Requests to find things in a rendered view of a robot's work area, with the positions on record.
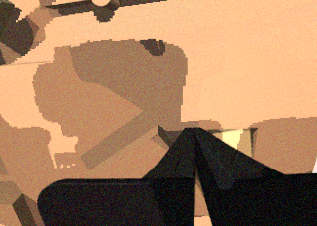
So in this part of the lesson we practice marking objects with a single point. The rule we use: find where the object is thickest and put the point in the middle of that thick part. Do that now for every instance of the tan square puzzle board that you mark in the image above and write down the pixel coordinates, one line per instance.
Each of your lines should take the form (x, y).
(94, 89)

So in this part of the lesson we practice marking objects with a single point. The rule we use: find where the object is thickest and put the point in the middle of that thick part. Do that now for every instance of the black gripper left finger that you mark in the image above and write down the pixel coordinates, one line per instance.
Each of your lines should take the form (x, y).
(164, 196)

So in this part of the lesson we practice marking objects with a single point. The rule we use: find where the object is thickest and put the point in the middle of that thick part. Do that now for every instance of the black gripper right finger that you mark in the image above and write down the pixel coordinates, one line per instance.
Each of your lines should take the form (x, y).
(240, 191)

